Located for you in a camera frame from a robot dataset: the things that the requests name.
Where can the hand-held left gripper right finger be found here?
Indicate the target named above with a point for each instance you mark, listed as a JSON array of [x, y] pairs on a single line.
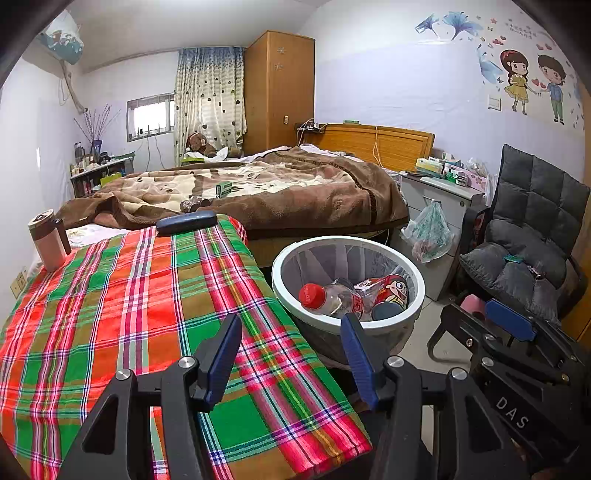
[[360, 360]]

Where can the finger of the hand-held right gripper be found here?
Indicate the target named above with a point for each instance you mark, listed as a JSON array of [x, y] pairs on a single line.
[[461, 323], [510, 319]]

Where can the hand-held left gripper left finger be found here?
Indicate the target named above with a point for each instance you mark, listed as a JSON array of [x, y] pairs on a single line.
[[224, 360]]

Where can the cartoon boy face can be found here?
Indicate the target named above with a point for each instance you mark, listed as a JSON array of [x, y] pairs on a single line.
[[390, 295]]

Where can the clear red label plastic bottle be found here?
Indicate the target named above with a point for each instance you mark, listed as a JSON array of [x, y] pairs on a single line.
[[323, 297]]

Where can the white mesh trash bin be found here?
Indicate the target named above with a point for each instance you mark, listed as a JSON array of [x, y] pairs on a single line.
[[295, 295]]

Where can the pink slipper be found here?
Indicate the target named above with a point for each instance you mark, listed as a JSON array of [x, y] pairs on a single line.
[[473, 305]]

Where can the plaid red green tablecloth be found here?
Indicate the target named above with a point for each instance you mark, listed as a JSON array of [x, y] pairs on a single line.
[[115, 323]]

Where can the white nightstand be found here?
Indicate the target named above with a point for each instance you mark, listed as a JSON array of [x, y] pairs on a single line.
[[455, 203]]

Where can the grey padded chair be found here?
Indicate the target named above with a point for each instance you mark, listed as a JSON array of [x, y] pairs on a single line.
[[531, 194]]

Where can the dark blue glasses case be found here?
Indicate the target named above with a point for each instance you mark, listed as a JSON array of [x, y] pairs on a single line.
[[187, 221]]

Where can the pile of small boxes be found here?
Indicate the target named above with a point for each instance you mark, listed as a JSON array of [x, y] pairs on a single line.
[[450, 170]]

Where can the dark red toy car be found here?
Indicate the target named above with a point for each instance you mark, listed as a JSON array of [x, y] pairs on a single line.
[[194, 204]]

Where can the small green white box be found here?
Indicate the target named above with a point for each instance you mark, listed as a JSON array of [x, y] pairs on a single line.
[[224, 189]]

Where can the brown printed blanket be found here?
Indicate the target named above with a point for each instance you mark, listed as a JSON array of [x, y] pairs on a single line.
[[300, 198]]

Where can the white bed sheet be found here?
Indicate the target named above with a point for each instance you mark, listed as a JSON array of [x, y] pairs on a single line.
[[92, 235]]

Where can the wooden bed headboard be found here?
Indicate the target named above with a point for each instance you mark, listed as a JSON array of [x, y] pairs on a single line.
[[397, 145]]

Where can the brown teddy bear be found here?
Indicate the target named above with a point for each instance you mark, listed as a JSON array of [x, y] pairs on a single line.
[[201, 145]]

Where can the cluttered small shelf desk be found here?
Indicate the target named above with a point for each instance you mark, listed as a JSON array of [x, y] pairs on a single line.
[[99, 177]]

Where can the power strip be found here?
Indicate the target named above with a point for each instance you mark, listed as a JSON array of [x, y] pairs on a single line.
[[309, 127]]

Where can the vase with purple branches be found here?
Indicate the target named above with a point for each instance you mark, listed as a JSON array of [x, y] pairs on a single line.
[[97, 138]]

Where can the barred window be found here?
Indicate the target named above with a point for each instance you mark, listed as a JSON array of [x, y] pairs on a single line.
[[150, 115]]

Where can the patterned window curtain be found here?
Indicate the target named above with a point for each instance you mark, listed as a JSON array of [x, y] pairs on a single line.
[[207, 92]]

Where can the wooden wardrobe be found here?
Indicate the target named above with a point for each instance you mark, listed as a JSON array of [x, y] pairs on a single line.
[[277, 92]]

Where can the air conditioner pipe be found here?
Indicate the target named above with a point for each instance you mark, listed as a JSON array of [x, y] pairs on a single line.
[[74, 92]]

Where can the wall socket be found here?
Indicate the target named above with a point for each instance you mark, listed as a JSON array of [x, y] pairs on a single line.
[[18, 282]]

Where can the cartoon couple wall sticker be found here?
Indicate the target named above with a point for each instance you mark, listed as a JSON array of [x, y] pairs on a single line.
[[517, 78]]

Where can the wall air conditioner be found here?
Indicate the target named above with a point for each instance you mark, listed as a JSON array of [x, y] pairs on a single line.
[[62, 41]]

